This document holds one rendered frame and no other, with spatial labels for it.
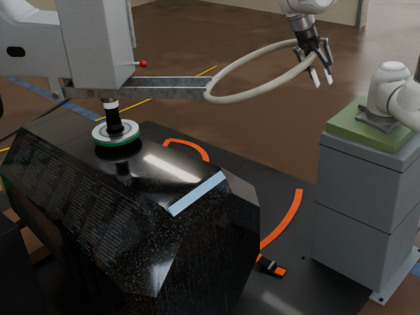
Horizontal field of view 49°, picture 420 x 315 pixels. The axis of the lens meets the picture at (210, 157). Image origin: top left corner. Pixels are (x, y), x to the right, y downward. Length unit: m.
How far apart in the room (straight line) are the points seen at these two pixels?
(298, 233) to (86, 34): 1.66
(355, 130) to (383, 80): 0.25
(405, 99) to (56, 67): 1.41
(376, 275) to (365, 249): 0.15
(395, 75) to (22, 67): 1.55
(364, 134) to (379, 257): 0.62
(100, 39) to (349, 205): 1.36
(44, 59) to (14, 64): 0.14
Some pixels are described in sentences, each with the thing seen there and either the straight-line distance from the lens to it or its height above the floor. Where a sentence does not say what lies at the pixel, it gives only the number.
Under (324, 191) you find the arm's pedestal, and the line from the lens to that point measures 2.36.
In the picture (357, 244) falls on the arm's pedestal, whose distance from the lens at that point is 2.43.
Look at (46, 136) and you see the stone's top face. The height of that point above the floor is 0.82.
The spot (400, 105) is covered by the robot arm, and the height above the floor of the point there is 1.02.
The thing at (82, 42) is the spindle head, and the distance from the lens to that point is 1.92.
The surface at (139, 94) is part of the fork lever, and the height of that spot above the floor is 1.09.
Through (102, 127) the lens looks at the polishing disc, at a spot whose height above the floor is 0.88.
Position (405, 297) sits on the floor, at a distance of 2.60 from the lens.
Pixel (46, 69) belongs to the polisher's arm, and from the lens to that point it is 2.05.
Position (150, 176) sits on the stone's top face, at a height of 0.82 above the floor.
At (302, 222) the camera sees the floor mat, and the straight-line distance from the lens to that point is 2.90.
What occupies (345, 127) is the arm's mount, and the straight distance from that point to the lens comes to 2.18.
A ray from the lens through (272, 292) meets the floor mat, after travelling 2.48.
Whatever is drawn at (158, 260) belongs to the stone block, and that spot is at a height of 0.66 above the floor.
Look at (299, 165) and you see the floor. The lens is 3.45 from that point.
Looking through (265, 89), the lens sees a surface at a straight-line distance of 1.64.
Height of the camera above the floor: 1.86
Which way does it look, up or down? 32 degrees down
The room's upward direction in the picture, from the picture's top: 4 degrees counter-clockwise
